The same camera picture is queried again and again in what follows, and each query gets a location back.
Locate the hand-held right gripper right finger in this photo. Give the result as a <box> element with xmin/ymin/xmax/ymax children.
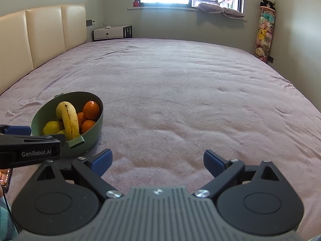
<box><xmin>194</xmin><ymin>150</ymin><xmax>287</xmax><ymax>199</ymax></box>

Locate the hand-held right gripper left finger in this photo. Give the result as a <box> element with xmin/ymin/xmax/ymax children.
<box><xmin>35</xmin><ymin>149</ymin><xmax>124</xmax><ymax>199</ymax></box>

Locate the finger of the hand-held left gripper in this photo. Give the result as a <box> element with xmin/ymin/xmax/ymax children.
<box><xmin>0</xmin><ymin>125</ymin><xmax>32</xmax><ymax>136</ymax></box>
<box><xmin>0</xmin><ymin>134</ymin><xmax>66</xmax><ymax>146</ymax></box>

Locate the yellow banana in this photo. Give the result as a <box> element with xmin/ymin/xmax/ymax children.
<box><xmin>56</xmin><ymin>101</ymin><xmax>81</xmax><ymax>141</ymax></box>

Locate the green colander bowl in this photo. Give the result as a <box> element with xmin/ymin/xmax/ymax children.
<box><xmin>31</xmin><ymin>92</ymin><xmax>104</xmax><ymax>158</ymax></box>

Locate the orange tangerine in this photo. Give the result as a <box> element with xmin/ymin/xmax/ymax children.
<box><xmin>81</xmin><ymin>120</ymin><xmax>97</xmax><ymax>134</ymax></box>
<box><xmin>76</xmin><ymin>112</ymin><xmax>88</xmax><ymax>131</ymax></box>
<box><xmin>82</xmin><ymin>101</ymin><xmax>100</xmax><ymax>121</ymax></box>

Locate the black smartphone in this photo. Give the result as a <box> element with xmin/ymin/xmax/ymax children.
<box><xmin>0</xmin><ymin>168</ymin><xmax>13</xmax><ymax>194</ymax></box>

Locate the person's teal patterned clothing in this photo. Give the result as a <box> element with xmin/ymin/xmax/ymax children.
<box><xmin>0</xmin><ymin>196</ymin><xmax>18</xmax><ymax>240</ymax></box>

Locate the pink bed blanket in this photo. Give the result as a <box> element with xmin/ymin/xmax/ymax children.
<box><xmin>0</xmin><ymin>38</ymin><xmax>321</xmax><ymax>221</ymax></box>

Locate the cream padded headboard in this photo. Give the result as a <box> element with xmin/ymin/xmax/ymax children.
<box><xmin>0</xmin><ymin>4</ymin><xmax>87</xmax><ymax>95</ymax></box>

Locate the white black nightstand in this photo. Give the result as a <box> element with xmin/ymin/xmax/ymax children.
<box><xmin>92</xmin><ymin>25</ymin><xmax>132</xmax><ymax>41</ymax></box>

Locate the hanging net of plush toys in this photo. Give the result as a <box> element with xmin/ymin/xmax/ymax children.
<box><xmin>254</xmin><ymin>5</ymin><xmax>276</xmax><ymax>61</ymax></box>

